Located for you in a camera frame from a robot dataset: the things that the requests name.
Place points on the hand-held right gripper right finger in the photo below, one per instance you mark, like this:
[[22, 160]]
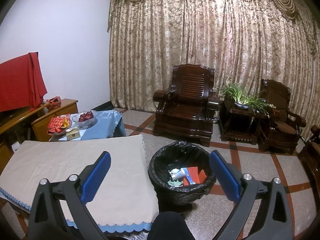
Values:
[[226, 177]]

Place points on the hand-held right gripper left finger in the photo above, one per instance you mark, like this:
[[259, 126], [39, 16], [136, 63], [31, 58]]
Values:
[[98, 177]]

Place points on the white blue tube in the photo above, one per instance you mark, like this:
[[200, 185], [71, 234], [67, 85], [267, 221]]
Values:
[[183, 173]]

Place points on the green rubber glove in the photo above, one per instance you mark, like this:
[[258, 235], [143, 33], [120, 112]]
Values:
[[176, 183]]

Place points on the white tissue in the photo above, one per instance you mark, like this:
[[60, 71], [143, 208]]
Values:
[[173, 172]]

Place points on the black-lined trash bin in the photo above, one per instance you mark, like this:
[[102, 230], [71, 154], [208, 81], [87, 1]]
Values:
[[175, 195]]

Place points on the table with beige cloth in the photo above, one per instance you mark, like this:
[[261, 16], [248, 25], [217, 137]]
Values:
[[75, 155]]

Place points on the beige tissue box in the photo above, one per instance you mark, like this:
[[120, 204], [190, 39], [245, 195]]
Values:
[[73, 134]]

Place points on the glass fruit bowl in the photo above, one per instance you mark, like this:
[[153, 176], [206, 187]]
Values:
[[87, 124]]

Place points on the small table with blue cloth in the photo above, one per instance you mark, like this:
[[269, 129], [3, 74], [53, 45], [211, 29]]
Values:
[[110, 122]]

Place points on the dark wooden side table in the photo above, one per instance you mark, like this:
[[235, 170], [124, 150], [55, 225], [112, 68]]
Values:
[[237, 122]]

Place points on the glass plate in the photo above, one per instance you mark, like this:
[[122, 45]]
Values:
[[56, 133]]

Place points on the red printed snack packet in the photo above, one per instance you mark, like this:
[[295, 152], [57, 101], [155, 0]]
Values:
[[58, 123]]

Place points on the dark wooden cushioned armchair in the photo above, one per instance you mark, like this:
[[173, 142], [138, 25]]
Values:
[[277, 132]]

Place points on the potted green plant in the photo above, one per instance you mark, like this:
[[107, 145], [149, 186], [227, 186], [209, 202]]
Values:
[[241, 103]]

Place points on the person's leg in black trousers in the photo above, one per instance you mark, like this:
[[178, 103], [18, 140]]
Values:
[[170, 227]]

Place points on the low wooden cabinet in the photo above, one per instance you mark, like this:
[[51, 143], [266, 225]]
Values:
[[67, 107]]

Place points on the dark wooden slatted armchair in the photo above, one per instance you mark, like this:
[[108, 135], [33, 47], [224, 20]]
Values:
[[185, 112]]

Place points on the red bag on cabinet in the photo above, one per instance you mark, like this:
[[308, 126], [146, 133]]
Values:
[[53, 102]]

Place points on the dark wooden chair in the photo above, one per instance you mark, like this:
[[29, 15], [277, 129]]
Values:
[[312, 155]]

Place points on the wooden TV cabinet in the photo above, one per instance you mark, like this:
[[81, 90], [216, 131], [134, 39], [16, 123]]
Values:
[[5, 155]]

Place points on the black television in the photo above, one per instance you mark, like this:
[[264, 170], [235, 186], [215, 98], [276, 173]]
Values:
[[5, 117]]

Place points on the beige patterned curtain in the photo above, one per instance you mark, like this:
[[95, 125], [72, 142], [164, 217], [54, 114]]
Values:
[[200, 42]]

